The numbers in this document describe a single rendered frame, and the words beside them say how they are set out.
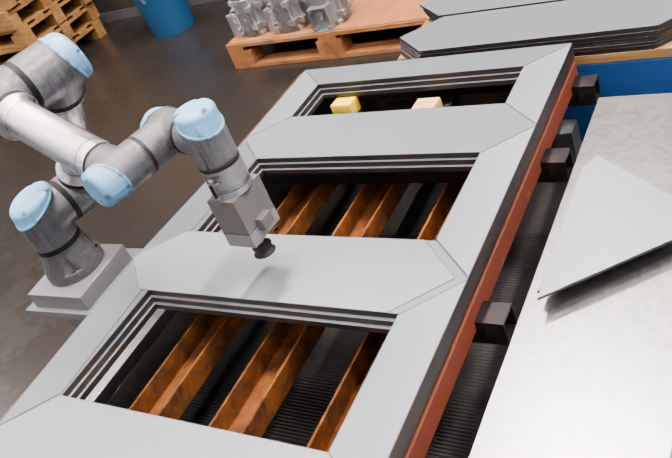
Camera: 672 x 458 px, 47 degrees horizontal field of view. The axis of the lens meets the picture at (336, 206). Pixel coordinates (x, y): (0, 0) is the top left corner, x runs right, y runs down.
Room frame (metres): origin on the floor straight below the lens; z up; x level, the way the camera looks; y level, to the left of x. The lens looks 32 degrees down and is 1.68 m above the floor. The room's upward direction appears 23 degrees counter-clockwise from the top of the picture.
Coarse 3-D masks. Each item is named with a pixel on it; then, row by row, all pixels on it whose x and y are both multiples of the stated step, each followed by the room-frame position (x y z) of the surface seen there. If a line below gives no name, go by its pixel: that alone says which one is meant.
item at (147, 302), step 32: (320, 96) 1.87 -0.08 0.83; (256, 160) 1.63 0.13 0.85; (288, 160) 1.58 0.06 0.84; (320, 160) 1.52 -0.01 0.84; (352, 160) 1.47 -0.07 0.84; (384, 160) 1.42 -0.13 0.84; (416, 160) 1.37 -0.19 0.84; (448, 160) 1.32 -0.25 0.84; (512, 192) 1.15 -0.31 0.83; (448, 256) 1.02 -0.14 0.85; (480, 256) 1.00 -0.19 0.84; (448, 288) 0.95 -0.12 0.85; (128, 320) 1.23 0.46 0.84; (288, 320) 1.06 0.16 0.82; (320, 320) 1.02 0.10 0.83; (352, 320) 0.99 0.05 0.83; (384, 320) 0.95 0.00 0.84; (96, 352) 1.16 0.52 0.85; (96, 384) 1.12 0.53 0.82; (416, 416) 0.75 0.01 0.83
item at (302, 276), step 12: (312, 240) 1.22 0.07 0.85; (324, 240) 1.21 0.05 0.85; (336, 240) 1.19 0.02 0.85; (300, 252) 1.20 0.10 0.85; (312, 252) 1.19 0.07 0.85; (324, 252) 1.17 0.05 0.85; (300, 264) 1.17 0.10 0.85; (312, 264) 1.15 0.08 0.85; (324, 264) 1.14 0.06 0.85; (288, 276) 1.15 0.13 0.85; (300, 276) 1.13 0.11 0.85; (312, 276) 1.12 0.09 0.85; (276, 288) 1.13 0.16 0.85; (288, 288) 1.11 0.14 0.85; (300, 288) 1.10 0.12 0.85; (312, 288) 1.08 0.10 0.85; (276, 300) 1.09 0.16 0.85; (288, 300) 1.08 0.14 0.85; (300, 300) 1.07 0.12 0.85
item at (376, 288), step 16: (384, 240) 1.13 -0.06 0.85; (400, 240) 1.11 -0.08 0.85; (416, 240) 1.10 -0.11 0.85; (384, 256) 1.09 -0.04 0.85; (400, 256) 1.07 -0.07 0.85; (368, 272) 1.06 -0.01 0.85; (384, 272) 1.05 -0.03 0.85; (400, 272) 1.03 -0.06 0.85; (368, 288) 1.02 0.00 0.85; (384, 288) 1.01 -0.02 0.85; (352, 304) 1.00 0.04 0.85; (368, 304) 0.98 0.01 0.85; (384, 304) 0.97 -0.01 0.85
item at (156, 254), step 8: (184, 232) 1.44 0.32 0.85; (168, 240) 1.44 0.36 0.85; (176, 240) 1.42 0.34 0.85; (152, 248) 1.43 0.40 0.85; (160, 248) 1.42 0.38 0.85; (168, 248) 1.41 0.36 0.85; (144, 256) 1.42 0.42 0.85; (152, 256) 1.40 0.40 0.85; (160, 256) 1.39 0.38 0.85; (144, 264) 1.38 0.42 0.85; (152, 264) 1.37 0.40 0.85; (136, 272) 1.37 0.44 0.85; (144, 272) 1.35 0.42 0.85; (144, 280) 1.33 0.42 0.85
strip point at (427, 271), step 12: (420, 252) 1.06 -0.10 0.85; (432, 252) 1.05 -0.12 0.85; (420, 264) 1.03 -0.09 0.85; (432, 264) 1.02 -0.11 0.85; (444, 264) 1.00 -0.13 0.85; (408, 276) 1.01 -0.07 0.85; (420, 276) 1.00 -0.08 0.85; (432, 276) 0.99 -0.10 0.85; (444, 276) 0.98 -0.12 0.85; (408, 288) 0.98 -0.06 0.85; (420, 288) 0.97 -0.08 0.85; (432, 288) 0.96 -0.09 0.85; (396, 300) 0.97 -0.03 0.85; (408, 300) 0.96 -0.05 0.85
